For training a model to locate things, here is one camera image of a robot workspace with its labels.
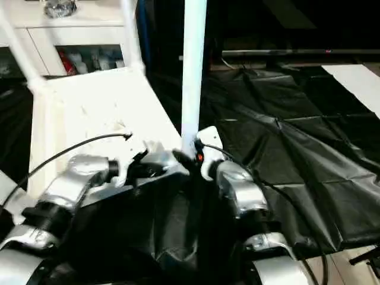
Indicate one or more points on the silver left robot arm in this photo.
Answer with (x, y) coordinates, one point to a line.
(83, 169)

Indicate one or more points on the black shiny mat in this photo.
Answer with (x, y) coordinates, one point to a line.
(282, 148)

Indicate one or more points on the small yellow label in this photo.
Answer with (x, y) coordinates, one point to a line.
(180, 58)

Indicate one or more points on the red white box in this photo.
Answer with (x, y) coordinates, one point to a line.
(66, 62)

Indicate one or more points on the long black bar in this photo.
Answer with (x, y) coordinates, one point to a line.
(297, 52)

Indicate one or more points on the white display cabinet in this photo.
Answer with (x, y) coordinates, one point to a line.
(74, 32)

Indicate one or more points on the white paper sheet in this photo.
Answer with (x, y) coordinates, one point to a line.
(356, 83)

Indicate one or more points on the black silver ornament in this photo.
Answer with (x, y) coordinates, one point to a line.
(60, 7)

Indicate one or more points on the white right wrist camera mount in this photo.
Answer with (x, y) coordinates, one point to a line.
(210, 136)

